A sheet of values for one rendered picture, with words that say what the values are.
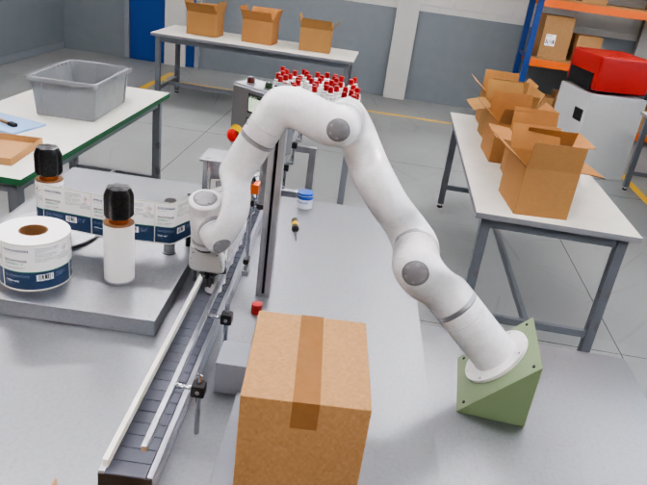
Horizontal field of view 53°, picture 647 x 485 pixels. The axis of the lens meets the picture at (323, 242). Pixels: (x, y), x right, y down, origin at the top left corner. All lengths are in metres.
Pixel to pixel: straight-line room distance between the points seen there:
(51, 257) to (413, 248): 1.02
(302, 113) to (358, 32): 7.90
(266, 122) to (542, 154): 1.90
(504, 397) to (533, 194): 1.75
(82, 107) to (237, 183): 2.35
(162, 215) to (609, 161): 5.80
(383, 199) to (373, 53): 7.91
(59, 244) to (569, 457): 1.46
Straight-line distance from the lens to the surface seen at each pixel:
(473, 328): 1.71
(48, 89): 3.96
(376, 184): 1.57
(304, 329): 1.39
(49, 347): 1.85
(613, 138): 7.26
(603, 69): 7.02
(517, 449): 1.69
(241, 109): 1.93
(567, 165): 3.30
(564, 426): 1.83
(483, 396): 1.72
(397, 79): 9.39
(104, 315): 1.88
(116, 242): 1.95
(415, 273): 1.56
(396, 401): 1.72
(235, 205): 1.62
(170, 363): 1.68
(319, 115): 1.50
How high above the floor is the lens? 1.87
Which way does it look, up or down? 25 degrees down
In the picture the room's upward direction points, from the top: 8 degrees clockwise
